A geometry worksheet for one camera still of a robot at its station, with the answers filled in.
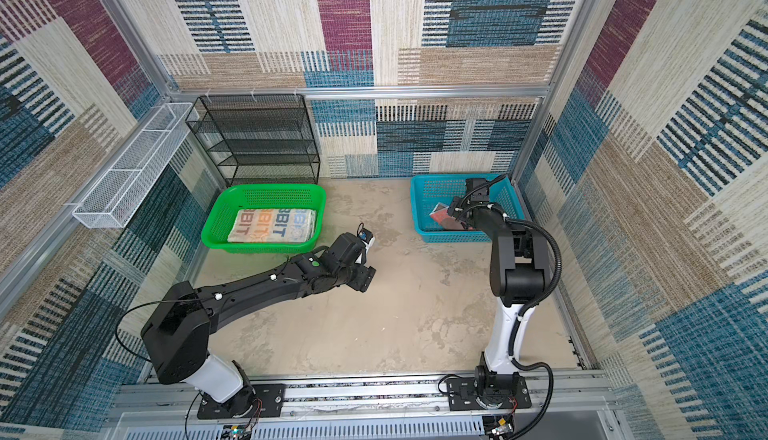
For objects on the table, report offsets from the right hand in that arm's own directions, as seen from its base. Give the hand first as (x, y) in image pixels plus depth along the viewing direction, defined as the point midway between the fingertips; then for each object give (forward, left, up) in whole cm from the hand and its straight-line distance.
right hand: (467, 213), depth 102 cm
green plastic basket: (+12, +83, -1) cm, 84 cm away
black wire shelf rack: (+27, +72, +13) cm, 78 cm away
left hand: (-21, +34, +5) cm, 40 cm away
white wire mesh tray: (-15, +91, +29) cm, 96 cm away
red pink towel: (+2, +9, -2) cm, 9 cm away
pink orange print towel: (-2, +65, 0) cm, 65 cm away
